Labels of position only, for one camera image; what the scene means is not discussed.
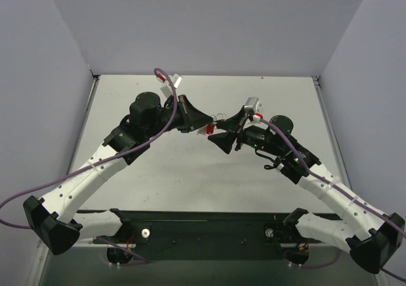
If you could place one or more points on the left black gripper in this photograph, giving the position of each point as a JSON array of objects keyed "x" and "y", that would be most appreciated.
[{"x": 184, "y": 113}]

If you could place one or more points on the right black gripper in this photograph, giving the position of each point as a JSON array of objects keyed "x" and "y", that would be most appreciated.
[{"x": 239, "y": 131}]

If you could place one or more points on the silver keyring with red tag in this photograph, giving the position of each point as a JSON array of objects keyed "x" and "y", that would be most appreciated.
[{"x": 212, "y": 124}]

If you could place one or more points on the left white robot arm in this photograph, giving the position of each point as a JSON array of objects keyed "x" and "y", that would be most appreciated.
[{"x": 55, "y": 217}]

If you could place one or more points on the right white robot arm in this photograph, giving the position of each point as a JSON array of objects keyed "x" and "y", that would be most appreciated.
[{"x": 369, "y": 235}]

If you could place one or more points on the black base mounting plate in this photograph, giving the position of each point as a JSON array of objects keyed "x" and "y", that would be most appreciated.
[{"x": 205, "y": 236}]

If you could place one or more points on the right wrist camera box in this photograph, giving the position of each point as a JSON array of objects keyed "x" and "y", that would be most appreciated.
[{"x": 252, "y": 109}]

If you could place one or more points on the aluminium frame rail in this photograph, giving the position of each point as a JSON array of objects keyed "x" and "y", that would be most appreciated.
[{"x": 330, "y": 130}]

